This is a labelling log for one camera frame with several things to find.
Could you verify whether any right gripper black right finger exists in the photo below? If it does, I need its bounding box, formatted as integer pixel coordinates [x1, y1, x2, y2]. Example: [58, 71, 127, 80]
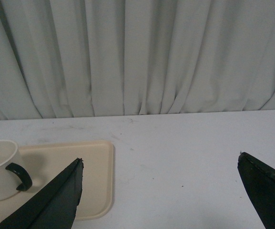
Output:
[237, 152, 275, 229]

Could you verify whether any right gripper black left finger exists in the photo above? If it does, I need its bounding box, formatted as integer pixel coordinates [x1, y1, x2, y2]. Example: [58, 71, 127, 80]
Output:
[0, 158, 84, 229]

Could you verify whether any cream mug with black handle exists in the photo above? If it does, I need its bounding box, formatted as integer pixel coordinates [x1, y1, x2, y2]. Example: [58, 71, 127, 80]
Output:
[0, 140, 33, 201]

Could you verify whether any beige rectangular plastic tray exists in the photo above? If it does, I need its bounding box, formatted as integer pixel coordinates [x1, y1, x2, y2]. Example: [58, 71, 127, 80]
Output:
[0, 141, 114, 222]

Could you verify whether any white pleated curtain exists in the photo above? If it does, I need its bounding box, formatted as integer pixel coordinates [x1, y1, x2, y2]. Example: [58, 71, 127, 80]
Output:
[0, 0, 275, 120]

